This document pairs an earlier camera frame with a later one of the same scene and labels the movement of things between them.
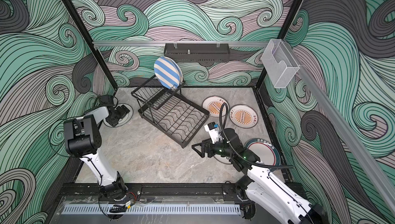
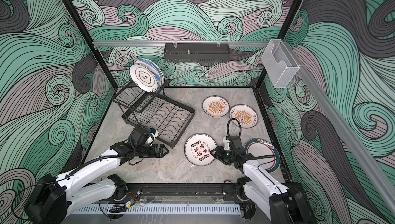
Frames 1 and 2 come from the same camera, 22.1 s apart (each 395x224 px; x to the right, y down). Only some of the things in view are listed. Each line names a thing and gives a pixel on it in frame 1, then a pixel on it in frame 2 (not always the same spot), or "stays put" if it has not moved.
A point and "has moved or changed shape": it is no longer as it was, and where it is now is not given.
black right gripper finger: [200, 144] to [217, 149]
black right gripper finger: [201, 153] to [217, 154]
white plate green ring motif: [123, 120] to [143, 77]
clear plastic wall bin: [279, 62] stays put
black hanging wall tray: [190, 53] stays put
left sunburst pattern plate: [213, 104] stays put
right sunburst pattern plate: [243, 116] stays put
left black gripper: [122, 112] to [160, 155]
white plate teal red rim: [267, 153] stays put
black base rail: [157, 193] stays put
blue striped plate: [167, 72] to [160, 76]
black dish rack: [173, 112] has moved or changed shape
